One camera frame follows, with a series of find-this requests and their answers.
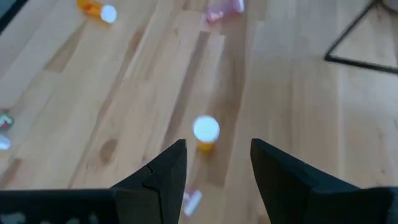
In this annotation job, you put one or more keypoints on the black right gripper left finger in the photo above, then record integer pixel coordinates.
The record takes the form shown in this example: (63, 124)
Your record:
(155, 193)

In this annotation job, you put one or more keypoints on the teal medicine bottle with pills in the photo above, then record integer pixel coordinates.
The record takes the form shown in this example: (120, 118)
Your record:
(4, 122)

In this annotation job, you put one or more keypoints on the wooden shelf black metal frame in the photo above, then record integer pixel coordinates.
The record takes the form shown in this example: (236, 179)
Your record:
(357, 63)

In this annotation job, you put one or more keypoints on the black aluminium table frame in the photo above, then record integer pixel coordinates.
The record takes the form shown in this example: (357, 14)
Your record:
(11, 15)

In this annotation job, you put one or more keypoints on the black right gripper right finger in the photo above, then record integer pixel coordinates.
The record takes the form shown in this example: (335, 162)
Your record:
(298, 196)

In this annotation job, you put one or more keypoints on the pink medicine bottle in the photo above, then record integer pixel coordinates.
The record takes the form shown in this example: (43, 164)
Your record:
(192, 202)
(222, 11)

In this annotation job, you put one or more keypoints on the orange medicine bottle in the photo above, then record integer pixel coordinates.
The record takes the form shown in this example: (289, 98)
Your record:
(93, 8)
(206, 129)

